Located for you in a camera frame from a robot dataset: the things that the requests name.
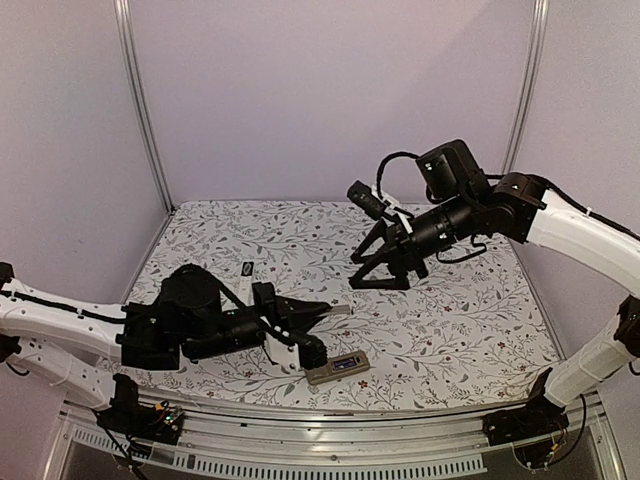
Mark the left aluminium corner post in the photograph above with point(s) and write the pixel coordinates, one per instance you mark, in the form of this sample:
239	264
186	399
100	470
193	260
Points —
135	80

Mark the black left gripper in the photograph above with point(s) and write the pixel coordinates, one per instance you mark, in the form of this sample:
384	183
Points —
284	314

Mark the aluminium front frame rail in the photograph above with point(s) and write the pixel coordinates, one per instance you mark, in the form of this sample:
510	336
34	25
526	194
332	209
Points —
228	440

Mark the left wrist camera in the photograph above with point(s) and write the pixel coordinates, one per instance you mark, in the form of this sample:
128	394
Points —
296	351

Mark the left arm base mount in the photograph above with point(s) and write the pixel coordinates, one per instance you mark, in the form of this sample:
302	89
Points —
160	423

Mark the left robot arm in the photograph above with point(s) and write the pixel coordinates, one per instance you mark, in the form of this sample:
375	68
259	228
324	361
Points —
194	317

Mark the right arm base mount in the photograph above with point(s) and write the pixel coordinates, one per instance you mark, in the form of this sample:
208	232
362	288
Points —
537	417

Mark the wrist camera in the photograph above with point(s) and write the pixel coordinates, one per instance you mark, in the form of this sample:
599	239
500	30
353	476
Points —
379	205
296	351

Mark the small grey battery cover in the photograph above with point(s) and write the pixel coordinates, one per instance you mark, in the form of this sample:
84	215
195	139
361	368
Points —
340	310

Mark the small white remote control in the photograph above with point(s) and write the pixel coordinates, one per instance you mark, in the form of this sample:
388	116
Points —
327	374

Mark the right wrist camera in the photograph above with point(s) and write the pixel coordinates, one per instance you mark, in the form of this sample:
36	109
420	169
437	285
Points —
379	205

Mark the floral patterned table mat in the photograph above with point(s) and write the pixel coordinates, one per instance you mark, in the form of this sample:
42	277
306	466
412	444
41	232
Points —
468	334

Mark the right aluminium corner post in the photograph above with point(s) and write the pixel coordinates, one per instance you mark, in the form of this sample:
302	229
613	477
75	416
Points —
526	94

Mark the aluminium corner post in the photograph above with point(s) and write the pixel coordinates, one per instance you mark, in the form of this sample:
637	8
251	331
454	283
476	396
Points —
135	80
526	94

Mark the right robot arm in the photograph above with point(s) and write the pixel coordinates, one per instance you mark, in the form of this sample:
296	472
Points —
526	208

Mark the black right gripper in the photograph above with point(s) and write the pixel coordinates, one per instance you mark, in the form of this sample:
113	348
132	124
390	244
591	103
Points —
399	253

